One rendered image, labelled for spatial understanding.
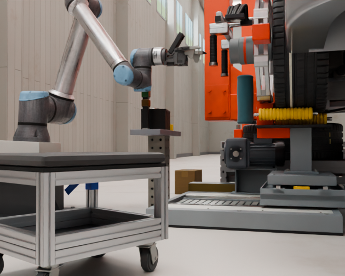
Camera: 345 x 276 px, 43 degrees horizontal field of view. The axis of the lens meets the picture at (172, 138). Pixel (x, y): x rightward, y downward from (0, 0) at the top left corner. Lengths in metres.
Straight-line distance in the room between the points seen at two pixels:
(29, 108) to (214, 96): 1.11
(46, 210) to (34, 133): 1.38
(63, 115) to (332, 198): 1.46
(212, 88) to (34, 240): 1.92
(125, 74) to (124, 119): 6.85
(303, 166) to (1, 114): 3.78
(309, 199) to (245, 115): 0.60
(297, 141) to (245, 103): 0.36
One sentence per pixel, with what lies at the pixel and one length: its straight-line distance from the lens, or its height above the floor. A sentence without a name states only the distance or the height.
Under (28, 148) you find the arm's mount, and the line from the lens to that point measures 2.34.
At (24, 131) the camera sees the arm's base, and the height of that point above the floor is 0.44.
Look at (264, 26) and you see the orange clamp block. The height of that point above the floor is 0.87.
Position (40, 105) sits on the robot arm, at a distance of 2.40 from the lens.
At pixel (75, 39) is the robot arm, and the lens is 2.51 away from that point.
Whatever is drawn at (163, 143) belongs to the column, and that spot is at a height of 0.37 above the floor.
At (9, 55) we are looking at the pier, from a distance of 5.35.
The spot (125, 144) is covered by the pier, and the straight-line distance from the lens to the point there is 8.90.
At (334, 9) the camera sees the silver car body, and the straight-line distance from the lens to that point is 1.43.
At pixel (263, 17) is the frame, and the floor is 0.93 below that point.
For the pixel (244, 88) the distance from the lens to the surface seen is 2.38.
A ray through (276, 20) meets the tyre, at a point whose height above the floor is 0.90.
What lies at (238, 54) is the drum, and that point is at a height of 0.82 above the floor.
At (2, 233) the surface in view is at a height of 0.15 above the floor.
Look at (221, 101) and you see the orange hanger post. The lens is 2.75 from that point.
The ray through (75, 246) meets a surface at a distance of 1.08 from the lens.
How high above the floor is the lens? 0.36
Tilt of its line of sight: 1 degrees up
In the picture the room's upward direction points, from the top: straight up
